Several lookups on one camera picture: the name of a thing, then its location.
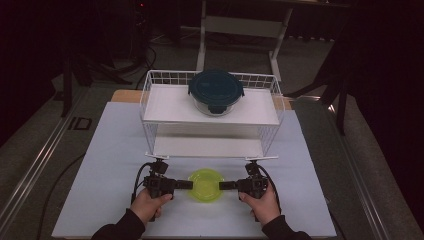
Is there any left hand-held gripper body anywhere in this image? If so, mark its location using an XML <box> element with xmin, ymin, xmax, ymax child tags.
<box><xmin>142</xmin><ymin>152</ymin><xmax>178</xmax><ymax>200</ymax></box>

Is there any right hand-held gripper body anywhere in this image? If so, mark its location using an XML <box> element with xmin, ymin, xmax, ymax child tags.
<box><xmin>236</xmin><ymin>154</ymin><xmax>280</xmax><ymax>201</ymax></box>

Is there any green plastic food container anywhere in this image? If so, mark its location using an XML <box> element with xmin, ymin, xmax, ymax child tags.
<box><xmin>187</xmin><ymin>167</ymin><xmax>226</xmax><ymax>204</ymax></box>

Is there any white wire shelf rack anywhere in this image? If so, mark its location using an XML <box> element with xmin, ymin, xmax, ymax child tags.
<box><xmin>139</xmin><ymin>69</ymin><xmax>286</xmax><ymax>160</ymax></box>

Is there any round dark blue food container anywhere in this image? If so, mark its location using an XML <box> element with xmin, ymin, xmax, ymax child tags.
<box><xmin>187</xmin><ymin>68</ymin><xmax>246</xmax><ymax>117</ymax></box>

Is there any person's left hand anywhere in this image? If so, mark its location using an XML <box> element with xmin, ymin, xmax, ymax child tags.
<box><xmin>129</xmin><ymin>187</ymin><xmax>174</xmax><ymax>226</ymax></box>

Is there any person's right hand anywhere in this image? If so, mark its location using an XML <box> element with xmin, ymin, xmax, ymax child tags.
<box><xmin>238</xmin><ymin>185</ymin><xmax>282</xmax><ymax>228</ymax></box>

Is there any white table mat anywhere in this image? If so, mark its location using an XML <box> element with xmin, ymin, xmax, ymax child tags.
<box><xmin>51</xmin><ymin>101</ymin><xmax>338</xmax><ymax>240</ymax></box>

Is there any black stand with legs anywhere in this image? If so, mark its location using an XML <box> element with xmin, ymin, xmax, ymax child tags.
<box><xmin>285</xmin><ymin>39</ymin><xmax>352</xmax><ymax>136</ymax></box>

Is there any black stand leg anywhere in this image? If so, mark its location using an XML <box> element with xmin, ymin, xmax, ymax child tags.
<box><xmin>60</xmin><ymin>54</ymin><xmax>93</xmax><ymax>118</ymax></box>

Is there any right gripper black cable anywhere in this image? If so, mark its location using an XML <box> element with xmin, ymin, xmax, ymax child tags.
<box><xmin>258</xmin><ymin>163</ymin><xmax>283</xmax><ymax>214</ymax></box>

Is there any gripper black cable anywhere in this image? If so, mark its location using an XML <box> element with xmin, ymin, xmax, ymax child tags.
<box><xmin>130</xmin><ymin>161</ymin><xmax>153</xmax><ymax>205</ymax></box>
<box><xmin>258</xmin><ymin>163</ymin><xmax>283</xmax><ymax>214</ymax></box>

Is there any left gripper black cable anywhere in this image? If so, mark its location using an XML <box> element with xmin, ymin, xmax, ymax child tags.
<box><xmin>130</xmin><ymin>161</ymin><xmax>153</xmax><ymax>205</ymax></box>

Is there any black floor cable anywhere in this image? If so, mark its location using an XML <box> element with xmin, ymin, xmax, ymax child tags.
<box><xmin>39</xmin><ymin>152</ymin><xmax>87</xmax><ymax>240</ymax></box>

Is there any metal floor rail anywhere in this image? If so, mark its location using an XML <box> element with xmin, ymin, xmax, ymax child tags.
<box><xmin>327</xmin><ymin>102</ymin><xmax>392</xmax><ymax>240</ymax></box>
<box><xmin>0</xmin><ymin>85</ymin><xmax>90</xmax><ymax>231</ymax></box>

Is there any bundle of black cables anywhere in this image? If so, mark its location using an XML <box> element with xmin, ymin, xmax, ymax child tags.
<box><xmin>108</xmin><ymin>0</ymin><xmax>158</xmax><ymax>90</ymax></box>

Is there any white metal desk frame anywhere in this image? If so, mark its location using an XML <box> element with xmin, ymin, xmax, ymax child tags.
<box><xmin>195</xmin><ymin>0</ymin><xmax>295</xmax><ymax>82</ymax></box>

